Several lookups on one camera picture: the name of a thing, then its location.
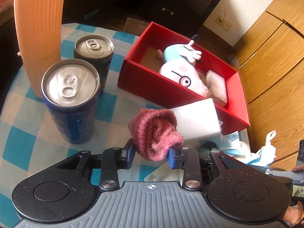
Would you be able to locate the orange ribbed vase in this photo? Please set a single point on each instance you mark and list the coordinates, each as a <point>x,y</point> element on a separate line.
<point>38,28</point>

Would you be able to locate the pink knitted sock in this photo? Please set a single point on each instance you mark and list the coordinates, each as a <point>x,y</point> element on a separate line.
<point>152,133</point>

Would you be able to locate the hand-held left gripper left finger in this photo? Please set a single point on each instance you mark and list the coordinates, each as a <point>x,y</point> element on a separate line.
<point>129,155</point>

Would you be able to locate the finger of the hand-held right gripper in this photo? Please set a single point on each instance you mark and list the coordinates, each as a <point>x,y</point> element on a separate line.
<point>280,173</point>

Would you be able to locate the white sponge block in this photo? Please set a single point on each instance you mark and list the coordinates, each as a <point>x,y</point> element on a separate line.
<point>197,121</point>

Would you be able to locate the beige wall socket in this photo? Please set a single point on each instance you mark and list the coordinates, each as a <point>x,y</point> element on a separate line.
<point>223,23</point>

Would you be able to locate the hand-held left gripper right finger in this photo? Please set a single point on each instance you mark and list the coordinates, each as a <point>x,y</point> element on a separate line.
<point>171,158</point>

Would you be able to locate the blue drink can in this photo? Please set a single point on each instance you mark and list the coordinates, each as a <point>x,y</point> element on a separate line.
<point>71,123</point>

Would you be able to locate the black drink can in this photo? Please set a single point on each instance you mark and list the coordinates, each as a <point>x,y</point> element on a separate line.
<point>104,68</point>

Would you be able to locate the worn white sponge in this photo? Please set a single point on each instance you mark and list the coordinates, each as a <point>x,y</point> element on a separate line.
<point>217,87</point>

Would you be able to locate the cream plush toy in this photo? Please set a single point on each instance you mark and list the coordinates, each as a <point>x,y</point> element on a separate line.
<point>245,148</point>

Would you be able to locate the dark wooden nightstand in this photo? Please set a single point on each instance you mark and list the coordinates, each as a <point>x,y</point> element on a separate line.
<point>190,4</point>

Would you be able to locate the red cardboard box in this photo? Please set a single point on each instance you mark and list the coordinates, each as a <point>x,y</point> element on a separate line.
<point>147,83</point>

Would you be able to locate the pink pig plush teal dress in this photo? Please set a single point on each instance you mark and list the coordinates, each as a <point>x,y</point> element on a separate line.
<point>173,71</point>

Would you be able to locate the person's right hand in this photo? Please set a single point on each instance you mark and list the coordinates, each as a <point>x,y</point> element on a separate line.
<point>294,216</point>

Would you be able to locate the light wooden wardrobe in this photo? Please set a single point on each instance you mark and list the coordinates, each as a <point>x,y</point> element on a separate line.
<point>273,64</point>

